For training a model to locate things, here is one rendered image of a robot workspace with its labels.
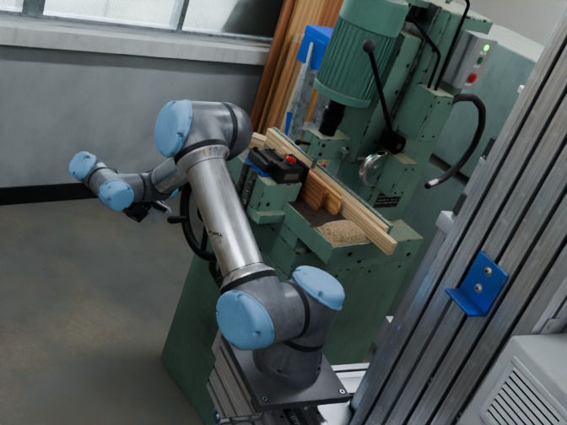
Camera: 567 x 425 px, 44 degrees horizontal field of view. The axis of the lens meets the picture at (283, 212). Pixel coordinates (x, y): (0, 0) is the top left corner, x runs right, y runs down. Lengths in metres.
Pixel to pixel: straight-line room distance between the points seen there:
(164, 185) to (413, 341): 0.75
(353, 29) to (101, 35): 1.42
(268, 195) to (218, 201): 0.58
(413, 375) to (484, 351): 0.19
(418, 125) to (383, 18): 0.35
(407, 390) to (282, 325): 0.28
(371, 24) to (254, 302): 0.93
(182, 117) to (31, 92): 1.78
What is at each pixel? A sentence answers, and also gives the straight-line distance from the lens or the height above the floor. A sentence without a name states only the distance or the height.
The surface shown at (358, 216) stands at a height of 0.93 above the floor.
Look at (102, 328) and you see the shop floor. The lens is 2.76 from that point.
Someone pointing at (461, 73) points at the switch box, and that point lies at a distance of 2.15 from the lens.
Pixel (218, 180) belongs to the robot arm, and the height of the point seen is 1.16.
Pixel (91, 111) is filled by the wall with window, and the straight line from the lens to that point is 3.30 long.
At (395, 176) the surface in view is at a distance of 2.12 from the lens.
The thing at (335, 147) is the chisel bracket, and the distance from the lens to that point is 2.12.
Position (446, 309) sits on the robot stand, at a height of 1.14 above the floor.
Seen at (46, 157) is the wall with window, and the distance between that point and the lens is 3.33.
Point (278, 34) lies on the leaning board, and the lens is 3.53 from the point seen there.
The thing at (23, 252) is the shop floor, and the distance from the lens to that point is 3.08.
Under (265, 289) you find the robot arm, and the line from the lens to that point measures 1.32.
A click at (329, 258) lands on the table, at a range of 1.89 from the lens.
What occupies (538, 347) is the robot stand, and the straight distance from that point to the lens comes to 1.17.
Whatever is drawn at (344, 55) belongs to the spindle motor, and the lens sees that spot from 1.97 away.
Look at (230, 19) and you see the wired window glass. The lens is 3.60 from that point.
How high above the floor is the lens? 1.76
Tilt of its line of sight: 26 degrees down
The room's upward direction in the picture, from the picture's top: 21 degrees clockwise
